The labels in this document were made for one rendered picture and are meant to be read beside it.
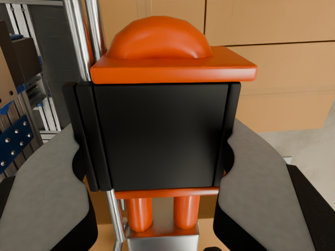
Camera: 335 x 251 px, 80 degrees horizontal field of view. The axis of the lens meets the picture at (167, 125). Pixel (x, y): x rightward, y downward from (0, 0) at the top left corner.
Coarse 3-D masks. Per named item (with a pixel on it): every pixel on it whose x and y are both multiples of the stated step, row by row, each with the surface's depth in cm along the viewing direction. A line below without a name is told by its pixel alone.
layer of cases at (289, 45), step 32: (128, 0) 65; (160, 0) 65; (192, 0) 66; (224, 0) 67; (256, 0) 67; (288, 0) 68; (320, 0) 69; (224, 32) 72; (256, 32) 72; (288, 32) 73; (320, 32) 74; (256, 64) 78; (288, 64) 79; (320, 64) 80; (256, 96) 86; (288, 96) 87; (320, 96) 88; (256, 128) 94; (288, 128) 95
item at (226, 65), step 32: (96, 64) 9; (128, 64) 9; (160, 64) 9; (192, 64) 9; (224, 64) 9; (96, 96) 9; (128, 96) 9; (160, 96) 9; (192, 96) 9; (224, 96) 9; (128, 128) 10; (160, 128) 10; (192, 128) 10; (224, 128) 10; (128, 160) 11; (160, 160) 11; (192, 160) 11; (128, 192) 12; (160, 192) 13; (192, 192) 13
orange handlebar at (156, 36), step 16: (160, 16) 10; (128, 32) 9; (144, 32) 9; (160, 32) 9; (176, 32) 9; (192, 32) 10; (112, 48) 10; (128, 48) 9; (144, 48) 10; (160, 48) 10; (176, 48) 10; (192, 48) 10; (208, 48) 10; (128, 208) 16; (144, 208) 16; (176, 208) 16; (192, 208) 16; (128, 224) 17; (144, 224) 17; (176, 224) 17; (192, 224) 17
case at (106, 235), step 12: (84, 180) 48; (96, 192) 45; (96, 204) 42; (120, 204) 42; (204, 204) 42; (96, 216) 40; (108, 216) 40; (204, 216) 40; (108, 228) 39; (204, 228) 41; (96, 240) 41; (108, 240) 41; (204, 240) 43; (216, 240) 44
